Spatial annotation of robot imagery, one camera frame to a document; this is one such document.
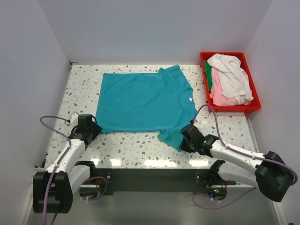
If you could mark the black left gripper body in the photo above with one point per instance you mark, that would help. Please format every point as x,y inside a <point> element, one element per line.
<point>94,130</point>

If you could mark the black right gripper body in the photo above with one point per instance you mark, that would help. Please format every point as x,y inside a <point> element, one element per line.
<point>188,146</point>

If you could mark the teal t shirt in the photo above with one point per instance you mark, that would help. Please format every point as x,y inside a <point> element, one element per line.
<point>147,102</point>

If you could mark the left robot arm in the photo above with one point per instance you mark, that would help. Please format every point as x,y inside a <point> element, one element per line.
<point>54,188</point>

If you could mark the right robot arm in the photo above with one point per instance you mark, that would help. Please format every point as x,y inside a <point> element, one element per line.
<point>265,172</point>

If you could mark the pink t shirt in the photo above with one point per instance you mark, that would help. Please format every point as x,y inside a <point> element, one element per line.
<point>216,91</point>

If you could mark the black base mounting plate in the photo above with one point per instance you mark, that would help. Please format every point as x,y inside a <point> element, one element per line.
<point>109,181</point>

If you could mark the red plastic bin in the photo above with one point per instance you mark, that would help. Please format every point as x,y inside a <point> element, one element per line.
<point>253,106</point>

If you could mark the white t shirt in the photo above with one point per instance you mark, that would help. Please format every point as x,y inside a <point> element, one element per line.
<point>234,80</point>

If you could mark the green t shirt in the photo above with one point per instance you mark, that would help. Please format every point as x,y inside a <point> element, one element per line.
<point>208,72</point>

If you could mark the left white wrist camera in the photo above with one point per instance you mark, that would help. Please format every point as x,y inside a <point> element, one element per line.
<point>73,119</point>

